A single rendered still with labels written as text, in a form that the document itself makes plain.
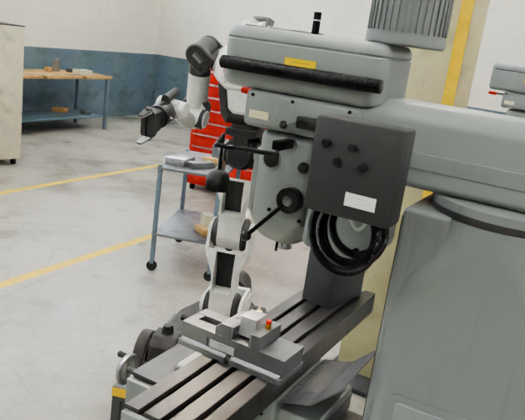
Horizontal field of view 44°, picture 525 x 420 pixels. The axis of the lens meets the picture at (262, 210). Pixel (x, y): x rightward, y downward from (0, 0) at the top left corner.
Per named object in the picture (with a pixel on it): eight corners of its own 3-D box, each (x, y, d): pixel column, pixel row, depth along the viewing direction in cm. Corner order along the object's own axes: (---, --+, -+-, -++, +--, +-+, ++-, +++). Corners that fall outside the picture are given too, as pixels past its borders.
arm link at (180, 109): (150, 121, 247) (163, 111, 257) (176, 128, 245) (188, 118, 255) (152, 93, 241) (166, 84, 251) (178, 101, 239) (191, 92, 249)
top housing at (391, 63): (214, 82, 176) (221, 22, 172) (260, 82, 199) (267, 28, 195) (376, 111, 156) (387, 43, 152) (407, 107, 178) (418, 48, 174)
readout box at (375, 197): (299, 208, 142) (314, 114, 137) (317, 202, 150) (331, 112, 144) (386, 232, 133) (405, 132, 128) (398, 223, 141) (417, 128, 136)
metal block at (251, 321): (238, 334, 183) (241, 315, 182) (249, 327, 188) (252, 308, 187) (253, 340, 181) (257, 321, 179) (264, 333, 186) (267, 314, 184)
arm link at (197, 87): (185, 113, 286) (190, 66, 274) (212, 122, 283) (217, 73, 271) (174, 123, 276) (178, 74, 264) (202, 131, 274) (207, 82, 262)
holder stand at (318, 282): (301, 297, 235) (309, 246, 230) (334, 285, 252) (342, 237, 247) (328, 309, 228) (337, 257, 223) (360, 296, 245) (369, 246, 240)
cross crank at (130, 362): (105, 386, 228) (107, 356, 225) (127, 372, 238) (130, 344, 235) (140, 402, 221) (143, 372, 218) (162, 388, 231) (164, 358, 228)
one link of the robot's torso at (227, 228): (215, 239, 290) (227, 137, 278) (253, 247, 287) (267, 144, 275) (206, 249, 275) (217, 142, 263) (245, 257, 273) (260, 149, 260)
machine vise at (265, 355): (176, 342, 190) (180, 308, 187) (205, 327, 202) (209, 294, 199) (279, 386, 174) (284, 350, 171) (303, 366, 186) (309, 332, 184)
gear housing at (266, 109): (240, 124, 175) (245, 87, 173) (281, 119, 196) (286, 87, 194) (354, 148, 161) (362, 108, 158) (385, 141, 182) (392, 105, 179)
